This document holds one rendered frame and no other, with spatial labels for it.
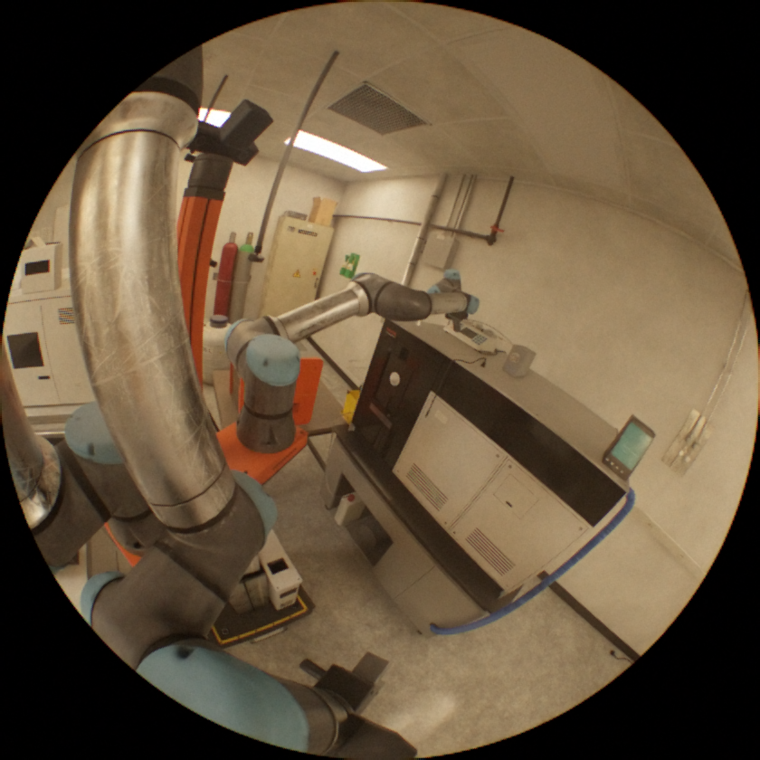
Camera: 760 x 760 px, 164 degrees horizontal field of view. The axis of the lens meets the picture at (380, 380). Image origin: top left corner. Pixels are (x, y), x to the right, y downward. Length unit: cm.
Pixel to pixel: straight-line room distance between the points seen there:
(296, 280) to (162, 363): 396
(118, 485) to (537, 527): 104
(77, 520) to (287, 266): 387
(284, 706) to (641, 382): 199
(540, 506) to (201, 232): 107
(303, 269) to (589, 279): 353
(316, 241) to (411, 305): 341
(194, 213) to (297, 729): 48
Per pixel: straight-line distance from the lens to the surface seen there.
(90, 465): 37
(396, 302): 75
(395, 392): 122
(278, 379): 53
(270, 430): 60
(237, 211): 417
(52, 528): 35
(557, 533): 99
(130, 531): 48
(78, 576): 100
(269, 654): 169
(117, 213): 16
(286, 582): 104
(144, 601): 22
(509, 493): 98
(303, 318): 70
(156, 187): 17
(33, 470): 32
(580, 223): 222
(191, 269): 42
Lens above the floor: 169
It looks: 25 degrees down
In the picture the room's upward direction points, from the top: 20 degrees clockwise
